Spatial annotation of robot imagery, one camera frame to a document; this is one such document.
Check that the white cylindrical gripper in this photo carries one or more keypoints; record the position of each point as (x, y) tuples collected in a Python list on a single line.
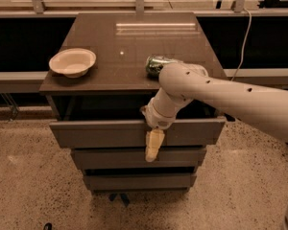
[(156, 118)]

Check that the grey top drawer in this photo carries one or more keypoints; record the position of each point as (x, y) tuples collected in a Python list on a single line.
[(132, 133)]

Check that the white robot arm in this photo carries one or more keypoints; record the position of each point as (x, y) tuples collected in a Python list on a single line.
[(261, 107)]

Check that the grey bottom drawer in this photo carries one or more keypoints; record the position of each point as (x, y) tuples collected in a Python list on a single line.
[(140, 182)]

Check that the dark grey drawer cabinet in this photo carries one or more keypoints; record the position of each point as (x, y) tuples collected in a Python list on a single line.
[(117, 85)]

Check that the black cabinet foot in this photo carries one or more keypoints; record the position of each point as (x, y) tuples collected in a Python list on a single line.
[(124, 198)]

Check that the white paper bowl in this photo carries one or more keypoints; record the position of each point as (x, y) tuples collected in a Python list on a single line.
[(73, 63)]

